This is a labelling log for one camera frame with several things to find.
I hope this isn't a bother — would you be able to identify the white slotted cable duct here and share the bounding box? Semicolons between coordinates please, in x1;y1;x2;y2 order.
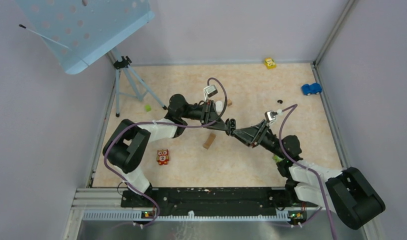
82;210;291;222

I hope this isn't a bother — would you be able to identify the purple cable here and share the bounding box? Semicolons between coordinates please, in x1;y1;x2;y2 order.
278;104;339;240
103;77;228;228

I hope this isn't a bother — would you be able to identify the small green cube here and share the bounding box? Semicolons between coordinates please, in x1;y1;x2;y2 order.
145;105;152;112

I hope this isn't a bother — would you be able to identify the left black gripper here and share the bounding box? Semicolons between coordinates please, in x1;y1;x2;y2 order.
180;99;228;131

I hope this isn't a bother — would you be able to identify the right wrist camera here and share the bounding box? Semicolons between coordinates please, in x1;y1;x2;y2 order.
264;109;283;127

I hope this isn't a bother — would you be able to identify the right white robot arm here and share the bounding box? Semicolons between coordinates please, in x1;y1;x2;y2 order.
226;119;386;230

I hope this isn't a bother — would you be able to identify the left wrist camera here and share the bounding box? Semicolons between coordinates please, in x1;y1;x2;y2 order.
203;84;218;99

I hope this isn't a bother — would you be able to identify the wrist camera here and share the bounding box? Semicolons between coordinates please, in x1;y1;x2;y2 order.
264;109;283;127
203;84;218;99

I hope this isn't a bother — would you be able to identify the white earbud charging case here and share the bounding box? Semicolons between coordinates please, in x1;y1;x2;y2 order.
215;100;224;114

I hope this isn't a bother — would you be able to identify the light blue perforated stand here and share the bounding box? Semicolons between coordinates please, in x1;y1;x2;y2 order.
16;0;155;75

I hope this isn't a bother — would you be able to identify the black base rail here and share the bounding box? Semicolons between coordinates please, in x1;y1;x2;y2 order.
120;187;301;217

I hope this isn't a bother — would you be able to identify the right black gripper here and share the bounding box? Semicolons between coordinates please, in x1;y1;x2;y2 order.
232;119;286;159

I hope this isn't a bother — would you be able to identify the yellow toy car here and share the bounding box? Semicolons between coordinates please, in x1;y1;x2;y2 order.
264;57;277;70

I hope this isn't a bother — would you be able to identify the black oval charging case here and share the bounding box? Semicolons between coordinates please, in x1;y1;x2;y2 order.
225;118;237;136

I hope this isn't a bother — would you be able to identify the red owl number block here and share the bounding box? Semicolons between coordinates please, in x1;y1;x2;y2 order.
156;149;170;166

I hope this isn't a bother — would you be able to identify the green owl number block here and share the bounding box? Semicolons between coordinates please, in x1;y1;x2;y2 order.
272;155;284;163

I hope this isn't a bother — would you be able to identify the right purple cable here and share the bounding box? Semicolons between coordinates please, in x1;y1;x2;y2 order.
278;104;339;240

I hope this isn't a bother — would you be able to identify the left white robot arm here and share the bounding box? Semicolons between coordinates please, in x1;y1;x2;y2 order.
102;94;228;207

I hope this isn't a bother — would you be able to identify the blue toy car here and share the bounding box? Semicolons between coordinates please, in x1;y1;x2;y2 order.
301;82;323;96

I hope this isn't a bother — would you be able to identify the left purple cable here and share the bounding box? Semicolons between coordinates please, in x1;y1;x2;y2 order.
103;77;228;228

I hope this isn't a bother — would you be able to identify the light blue tripod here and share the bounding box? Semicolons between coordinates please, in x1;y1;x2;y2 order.
109;47;168;118

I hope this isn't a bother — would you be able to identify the wooden arch block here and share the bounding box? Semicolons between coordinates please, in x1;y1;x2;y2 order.
202;133;216;150

